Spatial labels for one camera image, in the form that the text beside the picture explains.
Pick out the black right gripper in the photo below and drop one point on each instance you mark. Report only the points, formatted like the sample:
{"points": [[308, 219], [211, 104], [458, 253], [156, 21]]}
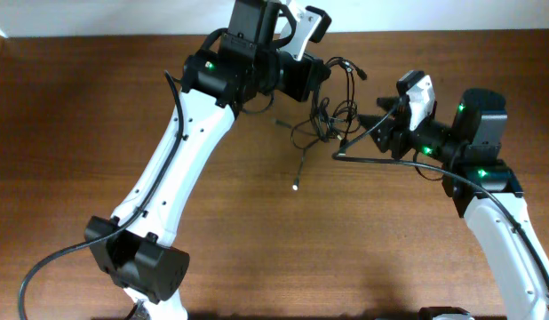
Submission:
{"points": [[397, 131]]}

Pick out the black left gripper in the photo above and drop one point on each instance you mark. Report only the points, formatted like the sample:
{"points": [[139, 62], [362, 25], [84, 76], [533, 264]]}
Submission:
{"points": [[307, 74]]}

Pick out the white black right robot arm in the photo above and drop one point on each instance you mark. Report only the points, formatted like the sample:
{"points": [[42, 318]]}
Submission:
{"points": [[483, 188]]}

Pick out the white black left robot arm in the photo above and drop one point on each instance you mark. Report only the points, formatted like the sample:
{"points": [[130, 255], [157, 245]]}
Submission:
{"points": [[262, 50]]}

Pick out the black object at bottom edge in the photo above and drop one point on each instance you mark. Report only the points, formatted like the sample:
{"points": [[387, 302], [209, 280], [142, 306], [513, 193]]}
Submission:
{"points": [[444, 313]]}

